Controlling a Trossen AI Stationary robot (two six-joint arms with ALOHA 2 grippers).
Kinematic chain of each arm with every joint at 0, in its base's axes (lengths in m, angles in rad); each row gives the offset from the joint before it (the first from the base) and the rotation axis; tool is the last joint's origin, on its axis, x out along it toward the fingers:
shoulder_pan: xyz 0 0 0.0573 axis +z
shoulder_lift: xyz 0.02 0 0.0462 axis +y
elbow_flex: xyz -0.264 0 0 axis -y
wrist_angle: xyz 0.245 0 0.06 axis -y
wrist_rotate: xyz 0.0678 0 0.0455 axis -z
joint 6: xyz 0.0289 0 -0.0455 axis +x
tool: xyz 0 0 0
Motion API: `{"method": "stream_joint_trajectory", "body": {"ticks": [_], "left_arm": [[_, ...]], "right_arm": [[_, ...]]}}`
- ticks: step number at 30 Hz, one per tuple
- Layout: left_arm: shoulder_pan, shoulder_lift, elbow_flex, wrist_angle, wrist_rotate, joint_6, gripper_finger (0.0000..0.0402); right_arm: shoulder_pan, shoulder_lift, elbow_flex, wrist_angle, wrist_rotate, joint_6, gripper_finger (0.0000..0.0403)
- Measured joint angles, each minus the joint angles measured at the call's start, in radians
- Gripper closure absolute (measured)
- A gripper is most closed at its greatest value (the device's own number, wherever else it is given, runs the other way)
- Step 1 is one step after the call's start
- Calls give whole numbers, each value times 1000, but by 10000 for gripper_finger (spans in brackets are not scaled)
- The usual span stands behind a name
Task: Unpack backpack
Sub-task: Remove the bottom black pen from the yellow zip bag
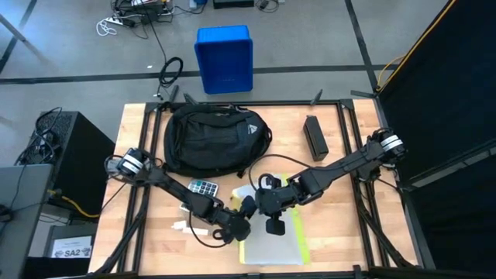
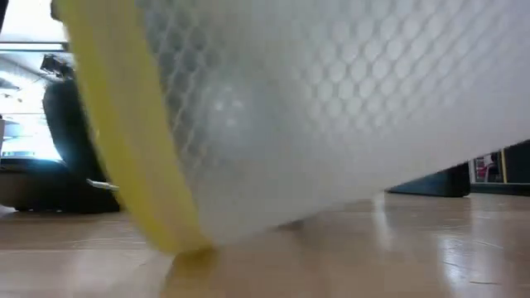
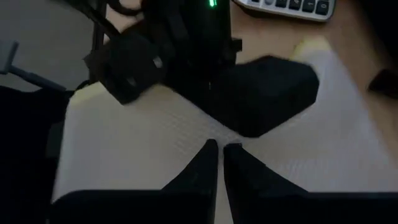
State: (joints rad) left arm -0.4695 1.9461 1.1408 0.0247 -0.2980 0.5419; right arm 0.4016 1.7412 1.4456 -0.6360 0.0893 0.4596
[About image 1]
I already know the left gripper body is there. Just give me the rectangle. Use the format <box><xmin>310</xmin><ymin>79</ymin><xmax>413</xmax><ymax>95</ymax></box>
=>
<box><xmin>211</xmin><ymin>208</ymin><xmax>253</xmax><ymax>245</ymax></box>

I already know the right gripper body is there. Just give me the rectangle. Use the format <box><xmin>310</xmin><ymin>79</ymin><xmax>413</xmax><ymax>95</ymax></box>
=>
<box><xmin>254</xmin><ymin>174</ymin><xmax>304</xmax><ymax>219</ymax></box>

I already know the white and yellow pouch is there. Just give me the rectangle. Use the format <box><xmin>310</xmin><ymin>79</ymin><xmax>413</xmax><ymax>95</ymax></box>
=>
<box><xmin>231</xmin><ymin>173</ymin><xmax>312</xmax><ymax>267</ymax></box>

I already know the grey calculator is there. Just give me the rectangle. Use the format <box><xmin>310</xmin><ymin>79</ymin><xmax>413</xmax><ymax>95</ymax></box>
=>
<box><xmin>187</xmin><ymin>178</ymin><xmax>219</xmax><ymax>199</ymax></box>

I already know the marker set case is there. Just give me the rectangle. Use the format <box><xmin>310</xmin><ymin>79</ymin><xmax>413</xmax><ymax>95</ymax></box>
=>
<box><xmin>302</xmin><ymin>114</ymin><xmax>330</xmax><ymax>163</ymax></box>

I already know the black backpack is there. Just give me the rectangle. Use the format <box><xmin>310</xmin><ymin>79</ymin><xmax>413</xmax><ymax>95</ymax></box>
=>
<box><xmin>162</xmin><ymin>101</ymin><xmax>274</xmax><ymax>181</ymax></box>

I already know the small white bar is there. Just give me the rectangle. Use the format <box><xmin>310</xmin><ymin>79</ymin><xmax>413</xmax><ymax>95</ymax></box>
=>
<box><xmin>181</xmin><ymin>226</ymin><xmax>210</xmax><ymax>236</ymax></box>

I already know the blue plastic bin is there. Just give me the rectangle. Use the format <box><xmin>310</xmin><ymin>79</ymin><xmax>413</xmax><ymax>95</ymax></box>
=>
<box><xmin>193</xmin><ymin>24</ymin><xmax>255</xmax><ymax>95</ymax></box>

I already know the black computer tower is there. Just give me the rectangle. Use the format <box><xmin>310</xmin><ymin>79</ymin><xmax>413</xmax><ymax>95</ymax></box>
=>
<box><xmin>21</xmin><ymin>110</ymin><xmax>116</xmax><ymax>218</ymax></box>

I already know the grey box with label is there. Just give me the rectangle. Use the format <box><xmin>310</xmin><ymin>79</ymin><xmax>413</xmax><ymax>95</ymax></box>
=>
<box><xmin>44</xmin><ymin>223</ymin><xmax>98</xmax><ymax>260</ymax></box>

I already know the black curtain panel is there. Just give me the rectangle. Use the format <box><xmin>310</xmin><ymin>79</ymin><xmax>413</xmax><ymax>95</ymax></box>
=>
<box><xmin>374</xmin><ymin>0</ymin><xmax>496</xmax><ymax>279</ymax></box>

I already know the black equipment box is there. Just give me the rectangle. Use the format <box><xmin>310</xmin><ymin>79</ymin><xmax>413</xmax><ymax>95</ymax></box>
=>
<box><xmin>212</xmin><ymin>0</ymin><xmax>256</xmax><ymax>10</ymax></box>

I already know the white power strip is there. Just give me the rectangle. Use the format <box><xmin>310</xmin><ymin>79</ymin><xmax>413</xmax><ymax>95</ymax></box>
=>
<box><xmin>105</xmin><ymin>15</ymin><xmax>136</xmax><ymax>28</ymax></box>

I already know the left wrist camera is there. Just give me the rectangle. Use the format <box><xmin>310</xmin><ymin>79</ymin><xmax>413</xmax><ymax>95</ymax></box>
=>
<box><xmin>239</xmin><ymin>195</ymin><xmax>258</xmax><ymax>219</ymax></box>

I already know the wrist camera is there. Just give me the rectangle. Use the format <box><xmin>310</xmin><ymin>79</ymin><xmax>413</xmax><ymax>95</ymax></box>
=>
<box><xmin>265</xmin><ymin>216</ymin><xmax>287</xmax><ymax>237</ymax></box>
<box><xmin>239</xmin><ymin>195</ymin><xmax>258</xmax><ymax>219</ymax></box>

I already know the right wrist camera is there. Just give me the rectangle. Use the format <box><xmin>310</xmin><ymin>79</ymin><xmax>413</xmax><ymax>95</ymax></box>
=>
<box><xmin>265</xmin><ymin>216</ymin><xmax>287</xmax><ymax>237</ymax></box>

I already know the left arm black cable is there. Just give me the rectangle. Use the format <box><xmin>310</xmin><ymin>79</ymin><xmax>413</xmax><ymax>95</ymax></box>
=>
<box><xmin>188</xmin><ymin>211</ymin><xmax>230</xmax><ymax>250</ymax></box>

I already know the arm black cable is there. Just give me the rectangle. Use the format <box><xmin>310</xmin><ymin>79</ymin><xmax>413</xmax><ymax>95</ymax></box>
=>
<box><xmin>247</xmin><ymin>153</ymin><xmax>323</xmax><ymax>191</ymax></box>
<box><xmin>188</xmin><ymin>211</ymin><xmax>230</xmax><ymax>250</ymax></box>

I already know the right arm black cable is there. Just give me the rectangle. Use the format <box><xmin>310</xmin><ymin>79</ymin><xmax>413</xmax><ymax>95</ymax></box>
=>
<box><xmin>247</xmin><ymin>153</ymin><xmax>323</xmax><ymax>191</ymax></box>

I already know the black table frame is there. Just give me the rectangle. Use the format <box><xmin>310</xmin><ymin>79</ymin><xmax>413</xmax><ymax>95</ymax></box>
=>
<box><xmin>88</xmin><ymin>88</ymin><xmax>427</xmax><ymax>279</ymax></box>

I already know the black coiled cable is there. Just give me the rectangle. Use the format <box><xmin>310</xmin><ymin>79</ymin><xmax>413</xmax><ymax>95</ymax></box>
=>
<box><xmin>156</xmin><ymin>56</ymin><xmax>185</xmax><ymax>101</ymax></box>

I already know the yellow cable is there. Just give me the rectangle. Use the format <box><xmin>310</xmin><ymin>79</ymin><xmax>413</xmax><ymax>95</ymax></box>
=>
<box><xmin>374</xmin><ymin>0</ymin><xmax>459</xmax><ymax>94</ymax></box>

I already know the black cable bundle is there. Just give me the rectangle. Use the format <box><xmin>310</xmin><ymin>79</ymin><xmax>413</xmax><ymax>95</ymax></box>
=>
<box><xmin>110</xmin><ymin>0</ymin><xmax>175</xmax><ymax>40</ymax></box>

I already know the white cable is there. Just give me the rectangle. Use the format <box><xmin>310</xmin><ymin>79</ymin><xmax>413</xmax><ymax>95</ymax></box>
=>
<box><xmin>95</xmin><ymin>19</ymin><xmax>119</xmax><ymax>38</ymax></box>

